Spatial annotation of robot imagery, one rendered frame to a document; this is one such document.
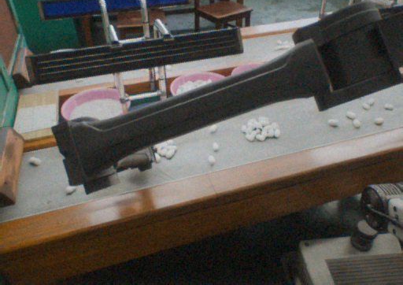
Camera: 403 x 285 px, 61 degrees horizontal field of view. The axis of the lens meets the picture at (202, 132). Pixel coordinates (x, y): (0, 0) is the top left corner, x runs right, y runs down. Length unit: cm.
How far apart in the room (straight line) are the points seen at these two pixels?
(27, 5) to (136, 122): 344
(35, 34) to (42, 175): 281
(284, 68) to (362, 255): 98
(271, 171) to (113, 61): 57
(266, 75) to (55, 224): 74
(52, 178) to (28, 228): 21
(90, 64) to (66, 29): 283
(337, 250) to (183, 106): 98
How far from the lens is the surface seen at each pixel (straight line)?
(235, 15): 345
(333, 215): 205
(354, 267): 128
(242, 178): 104
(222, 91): 40
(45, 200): 111
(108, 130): 42
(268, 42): 201
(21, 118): 144
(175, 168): 111
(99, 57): 102
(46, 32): 388
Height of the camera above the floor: 148
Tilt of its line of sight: 37 degrees down
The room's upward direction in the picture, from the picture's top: 1 degrees counter-clockwise
